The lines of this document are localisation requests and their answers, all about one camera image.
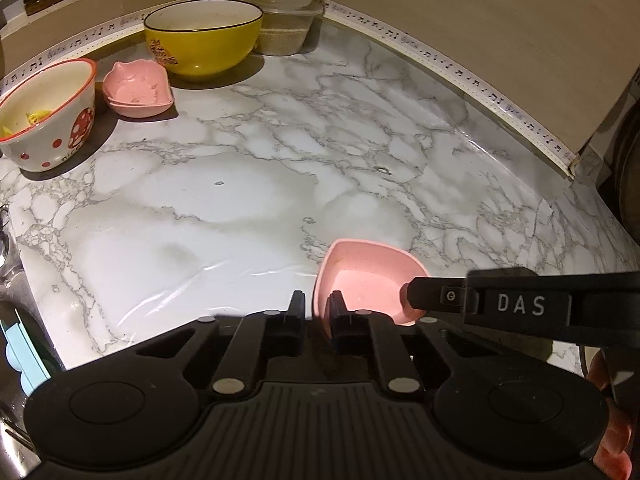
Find light blue plastic item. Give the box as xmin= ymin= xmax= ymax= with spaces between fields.
xmin=0 ymin=317 xmax=53 ymax=397

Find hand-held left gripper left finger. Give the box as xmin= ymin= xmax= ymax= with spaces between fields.
xmin=134 ymin=290 xmax=307 ymax=397

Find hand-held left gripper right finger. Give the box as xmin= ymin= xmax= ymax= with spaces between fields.
xmin=324 ymin=291 xmax=482 ymax=397

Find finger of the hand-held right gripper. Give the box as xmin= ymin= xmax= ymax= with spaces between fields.
xmin=399 ymin=276 xmax=470 ymax=319

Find white bowl with red mushrooms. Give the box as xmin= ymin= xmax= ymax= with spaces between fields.
xmin=0 ymin=57 xmax=98 ymax=173

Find white music-note edge strip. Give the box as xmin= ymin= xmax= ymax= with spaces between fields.
xmin=0 ymin=0 xmax=577 ymax=180

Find clear plastic food container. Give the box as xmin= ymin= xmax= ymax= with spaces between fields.
xmin=257 ymin=0 xmax=326 ymax=57

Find steel sink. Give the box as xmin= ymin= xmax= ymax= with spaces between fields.
xmin=0 ymin=205 xmax=68 ymax=480

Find dark round pot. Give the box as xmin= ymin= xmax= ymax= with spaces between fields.
xmin=599 ymin=67 xmax=640 ymax=248

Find small pink cat-shaped dishes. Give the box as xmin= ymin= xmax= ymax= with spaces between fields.
xmin=102 ymin=60 xmax=174 ymax=119

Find person's right hand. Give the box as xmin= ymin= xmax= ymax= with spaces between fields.
xmin=584 ymin=349 xmax=637 ymax=480

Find yellow bowl with dark rim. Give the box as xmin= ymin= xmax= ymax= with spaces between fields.
xmin=144 ymin=0 xmax=265 ymax=78

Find small pink heart-shaped dish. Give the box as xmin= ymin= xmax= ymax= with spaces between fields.
xmin=312 ymin=239 xmax=432 ymax=340

